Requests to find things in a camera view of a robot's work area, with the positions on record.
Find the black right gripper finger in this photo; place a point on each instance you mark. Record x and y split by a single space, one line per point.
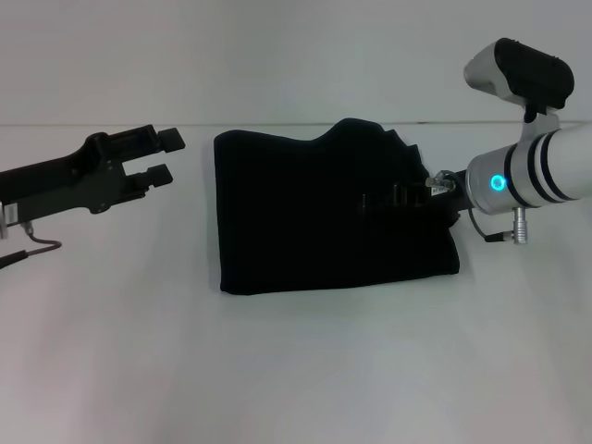
393 199

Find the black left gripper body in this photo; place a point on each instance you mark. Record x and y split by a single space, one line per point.
65 180

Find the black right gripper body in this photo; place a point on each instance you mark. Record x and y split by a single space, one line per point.
451 203

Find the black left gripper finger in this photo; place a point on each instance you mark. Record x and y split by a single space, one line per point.
159 176
171 139

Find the black shirt with FREE print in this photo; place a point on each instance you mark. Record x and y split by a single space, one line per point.
324 231

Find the right wrist camera housing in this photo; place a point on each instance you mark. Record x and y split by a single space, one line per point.
532 74

